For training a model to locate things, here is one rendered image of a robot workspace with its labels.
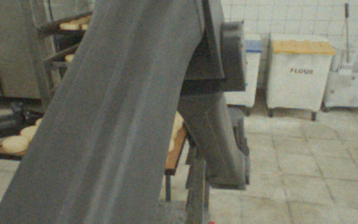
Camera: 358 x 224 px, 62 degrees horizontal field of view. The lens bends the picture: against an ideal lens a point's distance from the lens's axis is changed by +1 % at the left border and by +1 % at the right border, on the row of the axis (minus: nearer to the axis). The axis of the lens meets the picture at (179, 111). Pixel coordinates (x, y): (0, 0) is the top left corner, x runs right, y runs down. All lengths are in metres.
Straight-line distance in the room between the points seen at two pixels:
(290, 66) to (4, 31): 2.76
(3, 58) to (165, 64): 3.39
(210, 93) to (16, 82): 3.31
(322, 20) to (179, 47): 3.55
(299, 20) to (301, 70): 0.75
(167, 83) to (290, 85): 2.99
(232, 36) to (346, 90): 3.29
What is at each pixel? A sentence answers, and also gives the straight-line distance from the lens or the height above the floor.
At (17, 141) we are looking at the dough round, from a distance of 0.73.
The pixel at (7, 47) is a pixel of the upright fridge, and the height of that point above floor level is 0.70.
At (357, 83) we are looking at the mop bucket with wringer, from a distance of 3.53.
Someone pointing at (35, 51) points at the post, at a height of 1.18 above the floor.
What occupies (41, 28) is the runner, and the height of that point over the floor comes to 1.24.
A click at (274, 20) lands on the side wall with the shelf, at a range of 3.61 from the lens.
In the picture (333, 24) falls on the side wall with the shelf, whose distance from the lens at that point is 3.75.
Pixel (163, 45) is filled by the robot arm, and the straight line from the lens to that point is 0.15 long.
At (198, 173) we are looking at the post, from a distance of 0.91.
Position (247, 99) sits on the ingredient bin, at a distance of 3.14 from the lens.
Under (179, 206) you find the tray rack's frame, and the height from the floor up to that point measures 0.15.
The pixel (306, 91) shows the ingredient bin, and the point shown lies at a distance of 3.18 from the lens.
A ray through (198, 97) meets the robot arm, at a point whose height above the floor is 1.26.
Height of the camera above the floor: 1.37
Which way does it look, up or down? 25 degrees down
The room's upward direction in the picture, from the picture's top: straight up
